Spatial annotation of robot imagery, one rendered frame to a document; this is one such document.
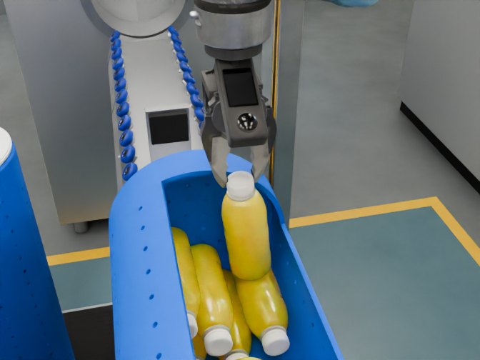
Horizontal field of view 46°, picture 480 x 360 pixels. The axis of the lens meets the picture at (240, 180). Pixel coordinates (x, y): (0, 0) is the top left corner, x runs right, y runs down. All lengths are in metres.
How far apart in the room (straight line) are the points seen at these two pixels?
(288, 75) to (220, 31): 0.84
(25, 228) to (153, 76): 0.67
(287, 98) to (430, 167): 1.74
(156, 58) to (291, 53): 0.63
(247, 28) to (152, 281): 0.32
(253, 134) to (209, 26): 0.13
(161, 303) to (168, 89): 1.13
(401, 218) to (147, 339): 2.19
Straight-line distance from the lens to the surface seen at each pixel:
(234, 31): 0.65
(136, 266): 0.74
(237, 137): 0.64
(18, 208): 1.38
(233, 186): 0.77
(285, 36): 1.43
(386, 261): 2.52
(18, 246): 1.41
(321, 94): 3.72
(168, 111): 1.30
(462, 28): 2.97
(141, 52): 1.99
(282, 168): 1.63
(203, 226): 0.96
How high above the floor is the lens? 1.71
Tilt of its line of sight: 36 degrees down
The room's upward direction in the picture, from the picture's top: straight up
